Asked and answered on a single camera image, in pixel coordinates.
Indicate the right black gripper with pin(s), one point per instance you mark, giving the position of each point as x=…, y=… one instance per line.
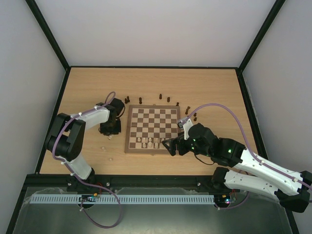
x=177, y=145

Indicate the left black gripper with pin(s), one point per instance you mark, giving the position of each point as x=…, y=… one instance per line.
x=118, y=129

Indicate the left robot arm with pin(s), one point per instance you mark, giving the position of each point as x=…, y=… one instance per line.
x=65, y=139

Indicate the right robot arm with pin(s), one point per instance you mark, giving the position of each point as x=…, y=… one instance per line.
x=241, y=169

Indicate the wooden chess board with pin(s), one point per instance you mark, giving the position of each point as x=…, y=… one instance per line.
x=150, y=121

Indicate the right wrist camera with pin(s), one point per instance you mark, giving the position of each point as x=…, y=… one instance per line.
x=185, y=124

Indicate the black aluminium frame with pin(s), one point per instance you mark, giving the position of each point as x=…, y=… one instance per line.
x=181, y=181

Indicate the light blue cable duct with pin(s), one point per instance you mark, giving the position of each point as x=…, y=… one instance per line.
x=123, y=199

